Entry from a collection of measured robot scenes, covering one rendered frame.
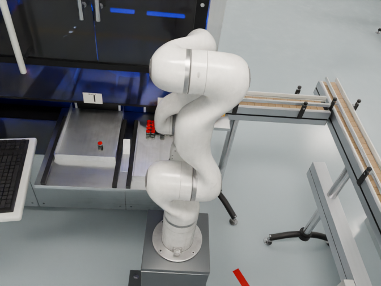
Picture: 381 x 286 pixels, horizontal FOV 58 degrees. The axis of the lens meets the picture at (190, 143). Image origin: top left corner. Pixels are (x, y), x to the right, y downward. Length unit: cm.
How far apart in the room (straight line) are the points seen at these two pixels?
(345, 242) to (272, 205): 80
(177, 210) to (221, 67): 53
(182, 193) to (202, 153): 16
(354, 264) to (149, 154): 111
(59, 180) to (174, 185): 66
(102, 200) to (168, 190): 130
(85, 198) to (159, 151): 84
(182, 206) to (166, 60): 53
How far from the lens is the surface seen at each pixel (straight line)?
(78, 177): 152
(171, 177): 100
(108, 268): 226
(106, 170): 153
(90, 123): 173
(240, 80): 76
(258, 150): 295
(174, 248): 129
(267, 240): 244
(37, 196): 235
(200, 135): 85
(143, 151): 159
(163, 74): 75
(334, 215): 203
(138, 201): 225
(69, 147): 164
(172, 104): 109
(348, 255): 194
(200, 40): 86
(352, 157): 180
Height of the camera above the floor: 206
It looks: 46 degrees down
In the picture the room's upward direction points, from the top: 8 degrees clockwise
